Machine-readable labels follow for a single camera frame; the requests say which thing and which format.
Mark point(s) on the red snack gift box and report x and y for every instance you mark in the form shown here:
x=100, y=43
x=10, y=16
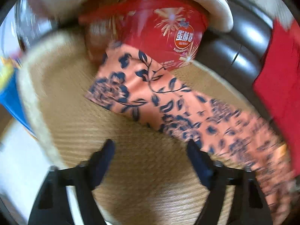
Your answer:
x=171, y=36

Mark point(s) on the dark brown leather sofa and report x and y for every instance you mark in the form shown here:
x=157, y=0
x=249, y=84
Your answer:
x=238, y=56

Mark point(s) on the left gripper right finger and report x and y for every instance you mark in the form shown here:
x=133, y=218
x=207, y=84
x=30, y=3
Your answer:
x=249, y=204

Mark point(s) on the orange floral garment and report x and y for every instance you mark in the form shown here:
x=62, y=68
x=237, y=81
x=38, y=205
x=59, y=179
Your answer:
x=133, y=84

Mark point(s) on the blue and yellow toy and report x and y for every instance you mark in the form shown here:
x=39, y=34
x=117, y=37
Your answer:
x=10, y=98

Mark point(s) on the red blanket on sofa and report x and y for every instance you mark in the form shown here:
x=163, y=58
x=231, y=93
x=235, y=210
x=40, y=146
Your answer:
x=277, y=85

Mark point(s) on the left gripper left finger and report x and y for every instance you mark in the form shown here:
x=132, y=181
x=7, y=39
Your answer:
x=51, y=205

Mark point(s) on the woven rattan seat mat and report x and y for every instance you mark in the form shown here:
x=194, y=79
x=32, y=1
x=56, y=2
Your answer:
x=150, y=179

